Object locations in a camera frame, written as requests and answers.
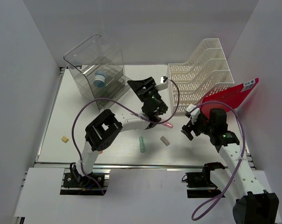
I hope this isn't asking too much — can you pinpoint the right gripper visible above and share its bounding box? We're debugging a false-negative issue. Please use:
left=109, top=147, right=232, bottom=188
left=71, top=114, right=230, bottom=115
left=181, top=112, right=214, bottom=140

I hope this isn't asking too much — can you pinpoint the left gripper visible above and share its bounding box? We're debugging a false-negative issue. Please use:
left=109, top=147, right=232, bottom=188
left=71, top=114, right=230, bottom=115
left=126, top=77, right=167, bottom=112

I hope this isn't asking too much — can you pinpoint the pink highlighter pen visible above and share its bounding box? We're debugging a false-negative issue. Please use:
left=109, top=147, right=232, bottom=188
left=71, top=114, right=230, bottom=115
left=161, top=120, right=173, bottom=129

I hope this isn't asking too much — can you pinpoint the beige eraser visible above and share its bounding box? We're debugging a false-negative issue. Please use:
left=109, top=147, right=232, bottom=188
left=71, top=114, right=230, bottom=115
left=160, top=136, right=170, bottom=146

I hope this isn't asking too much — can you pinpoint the blue white small jar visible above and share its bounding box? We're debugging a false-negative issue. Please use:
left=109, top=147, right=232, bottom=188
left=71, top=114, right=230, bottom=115
left=93, top=70, right=107, bottom=88

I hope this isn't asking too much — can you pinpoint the clear acrylic drawer organizer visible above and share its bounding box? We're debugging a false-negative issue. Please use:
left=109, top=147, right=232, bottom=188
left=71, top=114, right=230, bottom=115
left=63, top=34, right=130, bottom=110

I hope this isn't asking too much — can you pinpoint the green highlighter pen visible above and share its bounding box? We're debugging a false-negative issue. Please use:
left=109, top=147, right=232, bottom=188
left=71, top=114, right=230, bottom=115
left=139, top=136, right=146, bottom=153

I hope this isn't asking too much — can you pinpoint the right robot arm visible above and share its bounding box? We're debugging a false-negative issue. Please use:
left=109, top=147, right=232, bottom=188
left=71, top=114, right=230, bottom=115
left=182, top=105, right=279, bottom=224

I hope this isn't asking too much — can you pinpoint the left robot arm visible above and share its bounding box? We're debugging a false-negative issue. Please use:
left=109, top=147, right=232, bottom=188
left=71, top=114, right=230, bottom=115
left=70, top=76, right=168, bottom=187

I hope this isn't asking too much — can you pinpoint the red plastic folder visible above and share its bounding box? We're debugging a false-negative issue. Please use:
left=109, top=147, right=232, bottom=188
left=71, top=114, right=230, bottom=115
left=202, top=78, right=259, bottom=109

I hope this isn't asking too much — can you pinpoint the cream plastic file rack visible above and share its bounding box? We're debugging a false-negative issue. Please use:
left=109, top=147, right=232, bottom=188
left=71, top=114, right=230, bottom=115
left=167, top=38, right=234, bottom=116

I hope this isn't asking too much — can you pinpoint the yellow small eraser block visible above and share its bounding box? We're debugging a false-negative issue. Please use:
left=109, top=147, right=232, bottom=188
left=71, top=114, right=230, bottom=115
left=61, top=136, right=69, bottom=143

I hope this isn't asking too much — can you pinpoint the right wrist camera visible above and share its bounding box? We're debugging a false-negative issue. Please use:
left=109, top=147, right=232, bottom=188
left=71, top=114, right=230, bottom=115
left=185, top=104, right=200, bottom=123

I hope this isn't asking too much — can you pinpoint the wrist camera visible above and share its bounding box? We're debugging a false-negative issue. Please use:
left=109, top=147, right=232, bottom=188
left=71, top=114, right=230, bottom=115
left=156, top=76, right=168, bottom=91
left=185, top=104, right=200, bottom=123

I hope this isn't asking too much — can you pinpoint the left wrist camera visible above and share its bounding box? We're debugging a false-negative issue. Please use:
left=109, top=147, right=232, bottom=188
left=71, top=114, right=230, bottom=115
left=156, top=76, right=168, bottom=91

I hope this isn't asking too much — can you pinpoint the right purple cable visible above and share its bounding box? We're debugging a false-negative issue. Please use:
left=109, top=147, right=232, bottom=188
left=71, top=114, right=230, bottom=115
left=191, top=100, right=246, bottom=221

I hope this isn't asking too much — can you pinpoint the purple cable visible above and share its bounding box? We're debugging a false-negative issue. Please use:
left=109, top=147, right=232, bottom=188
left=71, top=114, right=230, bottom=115
left=72, top=78, right=180, bottom=196
left=191, top=100, right=246, bottom=221

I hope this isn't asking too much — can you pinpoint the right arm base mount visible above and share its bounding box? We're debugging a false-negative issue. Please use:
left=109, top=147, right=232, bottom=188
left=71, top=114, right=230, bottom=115
left=181, top=162, right=230, bottom=198

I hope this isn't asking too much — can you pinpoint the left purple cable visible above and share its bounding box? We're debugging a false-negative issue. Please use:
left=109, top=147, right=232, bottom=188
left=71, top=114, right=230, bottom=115
left=72, top=78, right=180, bottom=196

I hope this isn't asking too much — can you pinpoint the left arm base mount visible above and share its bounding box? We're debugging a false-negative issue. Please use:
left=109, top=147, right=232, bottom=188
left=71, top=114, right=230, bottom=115
left=60, top=162, right=109, bottom=196

